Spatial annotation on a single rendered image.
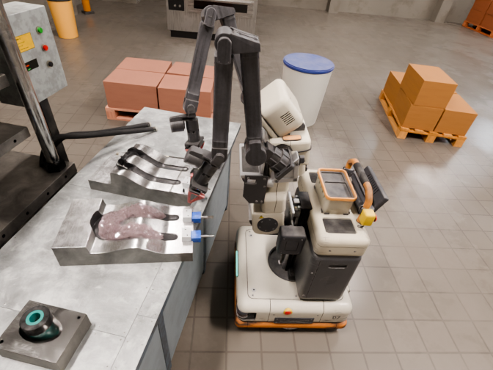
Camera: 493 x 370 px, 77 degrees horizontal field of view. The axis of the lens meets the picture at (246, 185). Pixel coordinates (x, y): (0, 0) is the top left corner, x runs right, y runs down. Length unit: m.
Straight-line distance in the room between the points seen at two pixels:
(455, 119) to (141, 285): 3.89
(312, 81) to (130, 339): 3.11
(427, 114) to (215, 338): 3.37
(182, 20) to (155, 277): 5.95
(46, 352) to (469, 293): 2.53
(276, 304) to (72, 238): 1.08
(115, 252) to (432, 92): 3.66
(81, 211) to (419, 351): 2.01
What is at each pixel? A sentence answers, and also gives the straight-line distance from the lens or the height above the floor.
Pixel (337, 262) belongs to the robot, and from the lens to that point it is 1.61.
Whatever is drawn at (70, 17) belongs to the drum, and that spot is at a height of 0.34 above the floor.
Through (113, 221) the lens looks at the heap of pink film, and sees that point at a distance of 1.38.
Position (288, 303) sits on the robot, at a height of 0.28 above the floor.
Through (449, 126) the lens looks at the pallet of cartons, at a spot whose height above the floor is 0.23.
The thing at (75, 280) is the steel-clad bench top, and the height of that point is 0.80.
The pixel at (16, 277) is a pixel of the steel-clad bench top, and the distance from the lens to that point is 1.46.
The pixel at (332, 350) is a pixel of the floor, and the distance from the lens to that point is 2.12.
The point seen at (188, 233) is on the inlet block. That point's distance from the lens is 1.30.
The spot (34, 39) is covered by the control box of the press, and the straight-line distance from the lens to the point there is 1.93.
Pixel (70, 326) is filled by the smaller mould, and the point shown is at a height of 0.87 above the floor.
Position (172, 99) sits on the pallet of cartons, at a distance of 3.59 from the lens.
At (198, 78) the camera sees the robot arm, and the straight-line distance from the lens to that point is 1.43.
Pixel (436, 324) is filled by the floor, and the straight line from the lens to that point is 2.51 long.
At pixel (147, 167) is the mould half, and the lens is 1.61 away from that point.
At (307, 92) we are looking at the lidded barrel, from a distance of 3.72.
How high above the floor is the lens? 1.86
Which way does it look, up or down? 40 degrees down
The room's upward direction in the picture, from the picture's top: 6 degrees clockwise
